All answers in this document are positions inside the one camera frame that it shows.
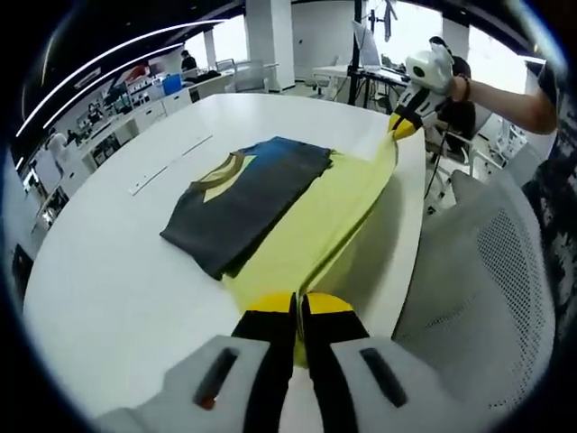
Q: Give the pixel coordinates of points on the black tripod stand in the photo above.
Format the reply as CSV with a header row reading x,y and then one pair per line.
x,y
358,54

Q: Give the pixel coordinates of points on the short ceiling light strip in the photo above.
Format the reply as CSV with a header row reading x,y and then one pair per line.
x,y
112,74

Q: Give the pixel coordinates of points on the long ceiling light strip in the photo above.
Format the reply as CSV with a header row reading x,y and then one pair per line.
x,y
112,47

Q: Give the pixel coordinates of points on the open grey laptop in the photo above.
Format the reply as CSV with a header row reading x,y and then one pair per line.
x,y
367,47

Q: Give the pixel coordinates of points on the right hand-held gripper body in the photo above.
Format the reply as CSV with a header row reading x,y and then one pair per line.
x,y
433,72

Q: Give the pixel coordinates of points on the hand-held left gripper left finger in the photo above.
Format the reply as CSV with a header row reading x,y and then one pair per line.
x,y
252,361

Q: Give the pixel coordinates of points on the white template strip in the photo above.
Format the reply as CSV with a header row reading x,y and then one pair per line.
x,y
171,164

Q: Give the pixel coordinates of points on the person's right hand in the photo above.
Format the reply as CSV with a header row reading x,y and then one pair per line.
x,y
455,90

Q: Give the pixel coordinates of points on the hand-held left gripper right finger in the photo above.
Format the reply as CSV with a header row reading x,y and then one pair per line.
x,y
351,370

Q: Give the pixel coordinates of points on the long white counter desk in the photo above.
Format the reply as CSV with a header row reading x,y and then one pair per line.
x,y
149,113

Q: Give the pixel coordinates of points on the yellow blue grey garment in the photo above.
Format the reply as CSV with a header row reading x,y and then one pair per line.
x,y
234,212

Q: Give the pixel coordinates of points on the person's dark patterned shirt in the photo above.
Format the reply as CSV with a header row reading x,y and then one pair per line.
x,y
559,203

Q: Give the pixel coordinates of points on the grey mesh office chair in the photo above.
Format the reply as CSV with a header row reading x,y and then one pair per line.
x,y
487,270

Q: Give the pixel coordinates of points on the white office chair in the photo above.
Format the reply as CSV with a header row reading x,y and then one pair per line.
x,y
464,149

